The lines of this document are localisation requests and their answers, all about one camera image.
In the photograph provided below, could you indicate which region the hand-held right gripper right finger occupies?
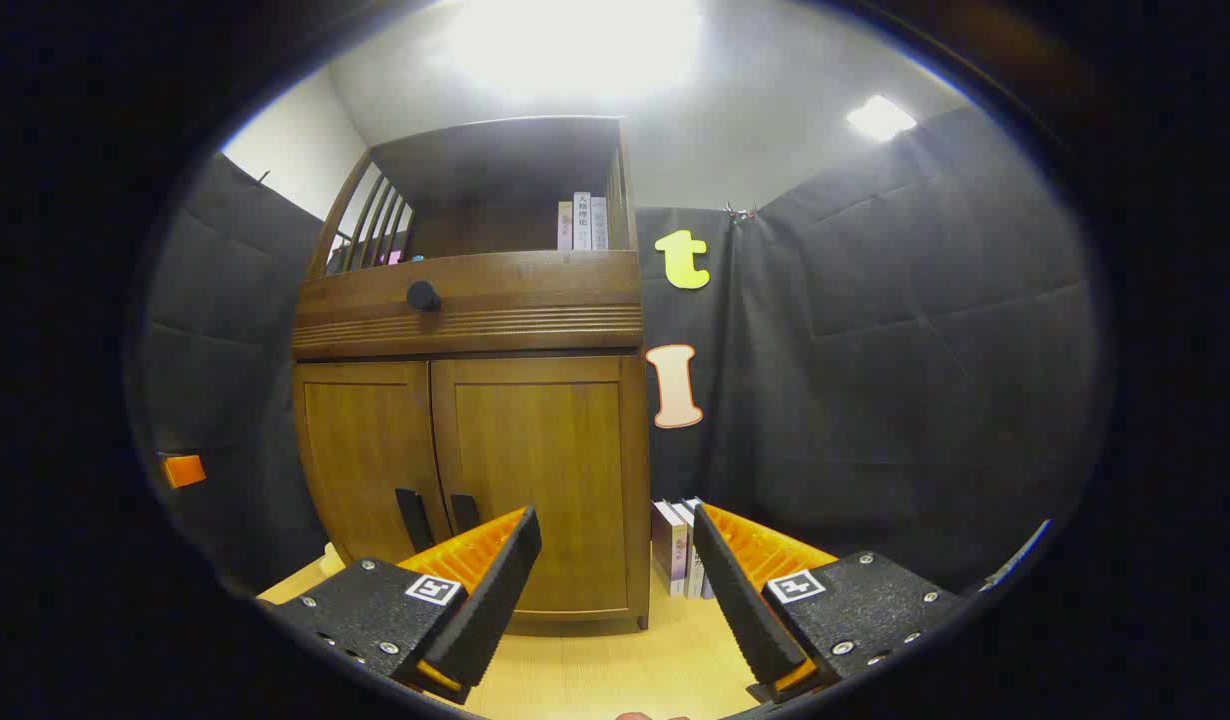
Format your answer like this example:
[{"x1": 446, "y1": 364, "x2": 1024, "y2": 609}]
[{"x1": 692, "y1": 500, "x2": 976, "y2": 706}]

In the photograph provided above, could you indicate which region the black backdrop cloth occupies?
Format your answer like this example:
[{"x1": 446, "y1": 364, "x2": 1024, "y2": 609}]
[{"x1": 140, "y1": 105, "x2": 1101, "y2": 601}]

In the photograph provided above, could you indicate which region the wooden double-door shoe cabinet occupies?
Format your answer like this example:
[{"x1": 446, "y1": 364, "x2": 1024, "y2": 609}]
[{"x1": 290, "y1": 115, "x2": 654, "y2": 636}]

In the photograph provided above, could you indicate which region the small ceiling light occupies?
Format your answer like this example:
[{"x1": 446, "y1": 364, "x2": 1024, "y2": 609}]
[{"x1": 845, "y1": 95, "x2": 918, "y2": 143}]

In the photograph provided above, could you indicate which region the purple white standing book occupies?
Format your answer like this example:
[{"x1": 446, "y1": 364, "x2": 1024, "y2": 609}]
[
  {"x1": 652, "y1": 500, "x2": 688, "y2": 598},
  {"x1": 685, "y1": 497, "x2": 716, "y2": 601},
  {"x1": 672, "y1": 503, "x2": 701, "y2": 599}
]

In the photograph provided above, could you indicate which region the large ceiling light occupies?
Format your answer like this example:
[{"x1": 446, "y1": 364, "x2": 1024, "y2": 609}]
[{"x1": 445, "y1": 0, "x2": 706, "y2": 101}]

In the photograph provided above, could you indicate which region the wooden shoe cabinet door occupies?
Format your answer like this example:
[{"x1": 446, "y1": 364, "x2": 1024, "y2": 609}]
[
  {"x1": 430, "y1": 355, "x2": 641, "y2": 621},
  {"x1": 295, "y1": 360, "x2": 451, "y2": 566}
]

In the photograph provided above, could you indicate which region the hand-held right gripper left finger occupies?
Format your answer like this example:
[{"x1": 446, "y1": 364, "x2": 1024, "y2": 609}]
[{"x1": 260, "y1": 505, "x2": 543, "y2": 706}]

